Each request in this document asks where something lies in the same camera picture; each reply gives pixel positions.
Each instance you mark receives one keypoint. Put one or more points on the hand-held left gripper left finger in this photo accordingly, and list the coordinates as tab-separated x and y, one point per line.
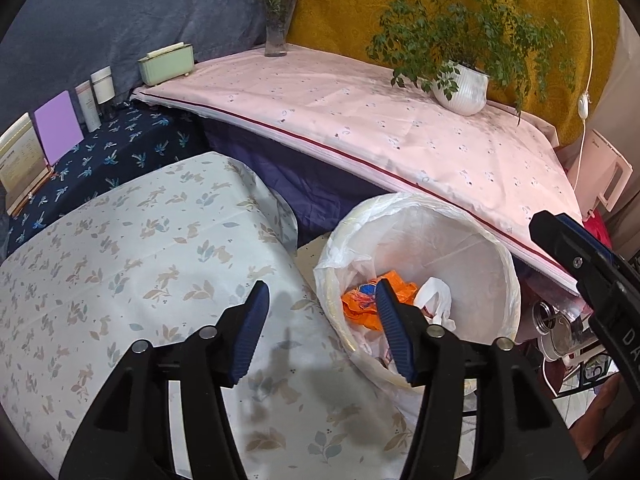
250	330

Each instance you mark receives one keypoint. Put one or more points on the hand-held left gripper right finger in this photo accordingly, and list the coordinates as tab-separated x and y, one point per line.
392	335

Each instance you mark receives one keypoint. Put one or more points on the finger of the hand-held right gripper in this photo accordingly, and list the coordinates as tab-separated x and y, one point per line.
565	245

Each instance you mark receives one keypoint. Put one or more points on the orange plastic bag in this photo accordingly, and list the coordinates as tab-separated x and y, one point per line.
357	305

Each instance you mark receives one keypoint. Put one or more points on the white tissue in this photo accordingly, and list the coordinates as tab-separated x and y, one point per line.
435	295

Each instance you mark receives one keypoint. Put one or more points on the white bag-lined trash bin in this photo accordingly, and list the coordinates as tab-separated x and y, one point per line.
450	240

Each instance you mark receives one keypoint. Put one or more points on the red cloth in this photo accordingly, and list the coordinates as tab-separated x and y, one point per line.
595	224

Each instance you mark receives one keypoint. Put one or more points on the white leaf-print cloth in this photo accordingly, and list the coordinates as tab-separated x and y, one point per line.
125	260

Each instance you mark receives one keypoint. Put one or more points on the purple table skirt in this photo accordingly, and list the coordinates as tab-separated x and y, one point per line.
280	175

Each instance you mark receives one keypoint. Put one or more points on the green plant in white pot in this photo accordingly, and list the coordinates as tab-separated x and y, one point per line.
465	90

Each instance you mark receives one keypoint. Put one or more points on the dark blue floral cloth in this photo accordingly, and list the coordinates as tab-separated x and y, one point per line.
125	145

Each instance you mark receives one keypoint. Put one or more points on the pink tablecloth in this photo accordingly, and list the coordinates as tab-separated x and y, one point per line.
350	110

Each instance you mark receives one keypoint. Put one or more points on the white slim tube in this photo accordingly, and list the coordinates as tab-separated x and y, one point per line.
88	107

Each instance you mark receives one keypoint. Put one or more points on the green tissue box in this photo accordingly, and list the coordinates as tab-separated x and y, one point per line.
165	65

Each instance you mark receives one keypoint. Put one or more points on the purple card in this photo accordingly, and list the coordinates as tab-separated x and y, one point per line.
57	127

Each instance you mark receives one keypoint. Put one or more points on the framed picture book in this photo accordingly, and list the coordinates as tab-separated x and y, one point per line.
22	165

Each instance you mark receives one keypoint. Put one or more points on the white jar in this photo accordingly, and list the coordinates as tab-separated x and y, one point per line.
103	85

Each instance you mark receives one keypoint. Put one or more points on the glass vase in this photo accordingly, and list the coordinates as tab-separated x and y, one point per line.
276	35

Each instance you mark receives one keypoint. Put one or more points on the yellow hanging cloth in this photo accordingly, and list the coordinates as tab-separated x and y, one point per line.
340	15

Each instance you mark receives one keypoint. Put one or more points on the blue hanging cloth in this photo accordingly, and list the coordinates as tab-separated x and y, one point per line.
125	10

